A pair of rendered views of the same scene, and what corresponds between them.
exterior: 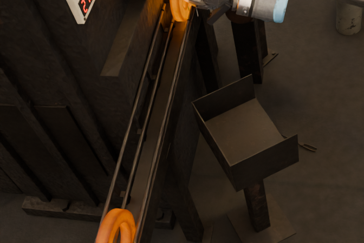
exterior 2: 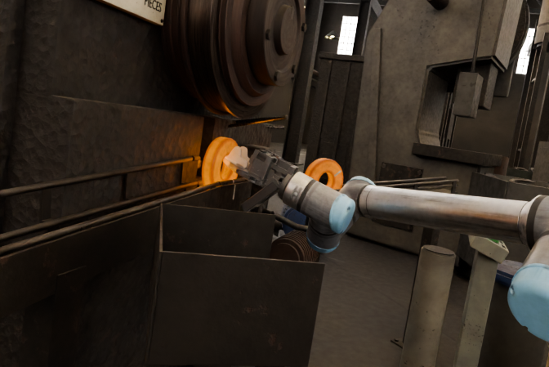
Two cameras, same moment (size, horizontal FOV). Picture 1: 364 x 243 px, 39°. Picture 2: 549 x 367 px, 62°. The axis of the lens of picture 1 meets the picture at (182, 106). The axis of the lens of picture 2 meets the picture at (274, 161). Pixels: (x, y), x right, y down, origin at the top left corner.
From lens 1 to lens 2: 1.02 m
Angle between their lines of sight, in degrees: 44
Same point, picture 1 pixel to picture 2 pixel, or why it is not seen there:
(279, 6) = (342, 200)
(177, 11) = (210, 164)
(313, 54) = not seen: outside the picture
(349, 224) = not seen: outside the picture
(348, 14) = (417, 356)
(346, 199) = not seen: outside the picture
